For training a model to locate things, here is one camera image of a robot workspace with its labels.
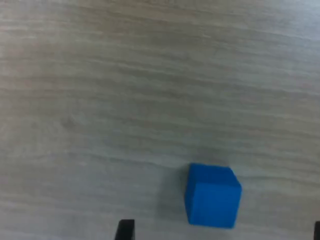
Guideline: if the blue cube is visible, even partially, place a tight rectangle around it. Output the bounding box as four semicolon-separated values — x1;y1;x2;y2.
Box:
184;162;243;230

